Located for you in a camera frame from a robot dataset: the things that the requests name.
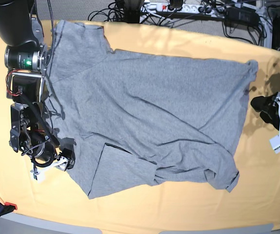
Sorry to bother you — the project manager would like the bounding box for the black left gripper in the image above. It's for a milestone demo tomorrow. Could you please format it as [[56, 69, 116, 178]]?
[[250, 96, 280, 130]]

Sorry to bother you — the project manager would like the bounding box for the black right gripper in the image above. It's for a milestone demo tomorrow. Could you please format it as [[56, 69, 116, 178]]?
[[31, 142, 75, 170]]

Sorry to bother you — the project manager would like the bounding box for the grey t-shirt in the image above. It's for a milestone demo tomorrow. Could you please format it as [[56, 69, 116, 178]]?
[[45, 20, 258, 199]]

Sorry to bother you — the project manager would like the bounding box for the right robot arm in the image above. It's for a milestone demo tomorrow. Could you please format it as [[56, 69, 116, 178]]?
[[0, 0, 75, 175]]

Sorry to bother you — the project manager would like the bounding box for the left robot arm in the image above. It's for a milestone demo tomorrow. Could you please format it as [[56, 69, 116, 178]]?
[[250, 92, 280, 130]]

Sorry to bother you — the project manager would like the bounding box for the yellow table cloth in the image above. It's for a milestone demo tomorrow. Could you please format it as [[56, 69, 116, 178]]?
[[0, 22, 280, 234]]

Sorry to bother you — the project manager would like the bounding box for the black power adapter brick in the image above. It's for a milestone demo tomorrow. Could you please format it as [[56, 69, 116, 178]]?
[[225, 7, 260, 27]]

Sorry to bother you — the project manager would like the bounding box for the white power strip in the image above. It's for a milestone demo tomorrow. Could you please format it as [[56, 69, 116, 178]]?
[[141, 0, 225, 17]]

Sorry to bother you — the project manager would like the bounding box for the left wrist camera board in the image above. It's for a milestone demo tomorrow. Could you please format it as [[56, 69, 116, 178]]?
[[269, 136, 280, 154]]

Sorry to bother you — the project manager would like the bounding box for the black centre post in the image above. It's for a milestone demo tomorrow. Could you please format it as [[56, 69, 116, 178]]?
[[124, 0, 142, 23]]

